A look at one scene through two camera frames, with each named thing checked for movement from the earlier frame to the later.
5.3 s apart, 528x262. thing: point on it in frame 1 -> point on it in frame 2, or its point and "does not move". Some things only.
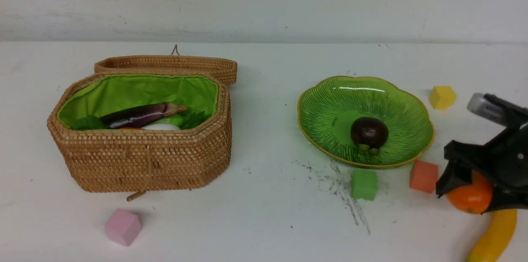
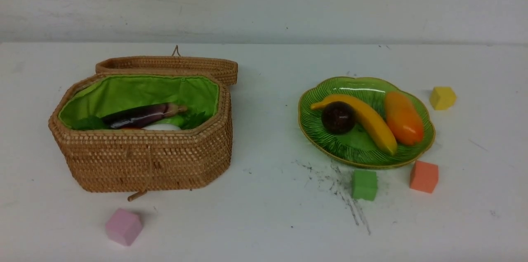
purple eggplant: x=140 y=117 does not move
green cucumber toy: x=179 y=120 does not move
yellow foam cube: x=442 y=97 does not move
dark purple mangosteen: x=369 y=134 -> x=338 y=117
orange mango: x=475 y=198 -> x=405 y=122
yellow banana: x=491 y=244 -> x=369 y=116
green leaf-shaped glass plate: x=329 y=107 does not move
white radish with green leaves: x=161 y=126 does not move
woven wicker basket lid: x=225 y=68 does not move
